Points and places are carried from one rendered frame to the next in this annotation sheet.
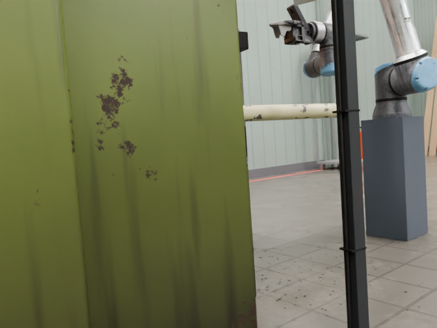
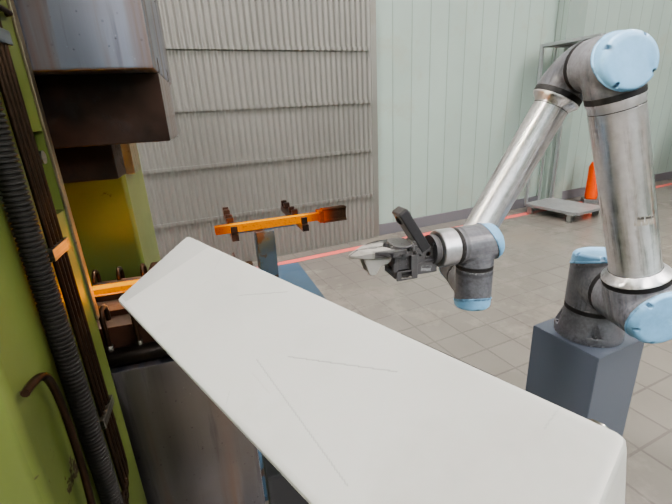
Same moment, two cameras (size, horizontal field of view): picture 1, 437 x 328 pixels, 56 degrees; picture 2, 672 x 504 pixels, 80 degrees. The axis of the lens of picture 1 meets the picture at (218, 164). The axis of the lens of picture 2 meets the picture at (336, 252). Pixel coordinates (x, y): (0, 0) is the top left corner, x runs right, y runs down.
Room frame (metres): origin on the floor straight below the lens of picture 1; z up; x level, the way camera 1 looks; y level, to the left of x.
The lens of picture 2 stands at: (0.84, -0.43, 1.30)
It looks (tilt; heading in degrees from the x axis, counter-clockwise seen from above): 19 degrees down; 15
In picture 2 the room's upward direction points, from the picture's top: 3 degrees counter-clockwise
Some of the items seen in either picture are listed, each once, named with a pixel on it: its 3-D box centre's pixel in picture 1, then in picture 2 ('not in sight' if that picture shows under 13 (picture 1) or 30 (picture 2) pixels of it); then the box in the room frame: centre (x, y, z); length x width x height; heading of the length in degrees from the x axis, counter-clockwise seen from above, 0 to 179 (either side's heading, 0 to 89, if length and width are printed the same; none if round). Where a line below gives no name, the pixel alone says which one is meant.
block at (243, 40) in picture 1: (237, 43); not in sight; (1.09, -0.07, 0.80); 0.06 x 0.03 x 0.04; 31
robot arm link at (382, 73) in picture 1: (391, 81); (598, 278); (2.11, -0.90, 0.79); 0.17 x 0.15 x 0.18; 15
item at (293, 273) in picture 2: not in sight; (270, 289); (2.04, 0.13, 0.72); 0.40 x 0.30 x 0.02; 33
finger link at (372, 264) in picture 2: (281, 28); (371, 262); (1.67, -0.29, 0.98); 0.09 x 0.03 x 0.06; 121
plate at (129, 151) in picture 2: not in sight; (126, 135); (1.68, 0.29, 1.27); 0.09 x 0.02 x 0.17; 31
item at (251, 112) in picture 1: (294, 111); not in sight; (1.23, -0.24, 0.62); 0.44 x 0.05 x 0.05; 121
